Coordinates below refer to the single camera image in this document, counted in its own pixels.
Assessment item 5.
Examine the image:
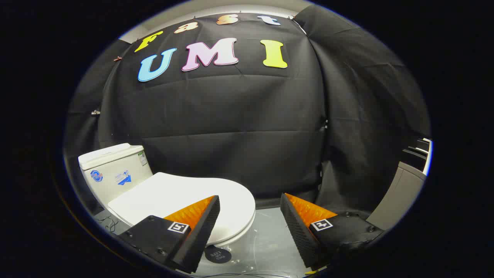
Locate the white toilet seat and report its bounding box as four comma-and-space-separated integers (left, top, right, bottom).
206, 216, 257, 248

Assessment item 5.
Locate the black backdrop cloth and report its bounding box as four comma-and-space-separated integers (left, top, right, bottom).
64, 4, 431, 220

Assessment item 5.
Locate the grey panel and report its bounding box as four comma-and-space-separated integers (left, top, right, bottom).
366, 161, 427, 231

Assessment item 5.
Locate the white toilet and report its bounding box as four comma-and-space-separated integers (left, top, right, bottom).
78, 143, 257, 271

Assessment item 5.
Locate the white toilet lid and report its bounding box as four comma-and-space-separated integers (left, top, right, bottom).
107, 172, 256, 246

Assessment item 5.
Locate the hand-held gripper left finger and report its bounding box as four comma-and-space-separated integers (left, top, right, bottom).
118, 195, 221, 274

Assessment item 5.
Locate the black cable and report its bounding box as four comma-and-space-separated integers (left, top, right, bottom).
96, 215, 118, 233

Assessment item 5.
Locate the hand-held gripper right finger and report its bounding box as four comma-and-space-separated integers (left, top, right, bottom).
280, 193, 384, 271

